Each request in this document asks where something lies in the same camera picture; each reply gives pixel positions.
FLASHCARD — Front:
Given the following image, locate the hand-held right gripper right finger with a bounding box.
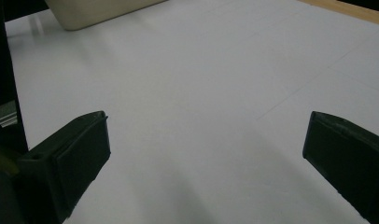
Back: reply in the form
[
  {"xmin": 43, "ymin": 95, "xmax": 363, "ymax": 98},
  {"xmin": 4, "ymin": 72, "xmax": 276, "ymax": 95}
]
[{"xmin": 302, "ymin": 110, "xmax": 379, "ymax": 224}]

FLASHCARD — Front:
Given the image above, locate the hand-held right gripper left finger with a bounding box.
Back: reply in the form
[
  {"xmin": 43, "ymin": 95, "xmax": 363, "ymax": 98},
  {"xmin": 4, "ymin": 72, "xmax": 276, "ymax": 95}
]
[{"xmin": 11, "ymin": 110, "xmax": 112, "ymax": 224}]

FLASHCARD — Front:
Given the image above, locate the beige plastic basin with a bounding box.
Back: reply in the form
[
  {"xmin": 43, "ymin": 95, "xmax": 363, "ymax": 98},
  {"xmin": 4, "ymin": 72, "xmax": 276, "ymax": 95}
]
[{"xmin": 44, "ymin": 0, "xmax": 169, "ymax": 32}]

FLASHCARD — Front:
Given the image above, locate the white table board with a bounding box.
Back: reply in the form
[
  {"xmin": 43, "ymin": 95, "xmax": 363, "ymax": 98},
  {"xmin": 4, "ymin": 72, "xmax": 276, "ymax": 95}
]
[{"xmin": 4, "ymin": 0, "xmax": 379, "ymax": 224}]

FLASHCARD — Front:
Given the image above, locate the wooden table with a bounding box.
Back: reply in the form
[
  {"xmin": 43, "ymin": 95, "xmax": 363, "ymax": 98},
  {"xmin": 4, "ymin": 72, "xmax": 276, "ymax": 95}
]
[{"xmin": 298, "ymin": 0, "xmax": 379, "ymax": 28}]

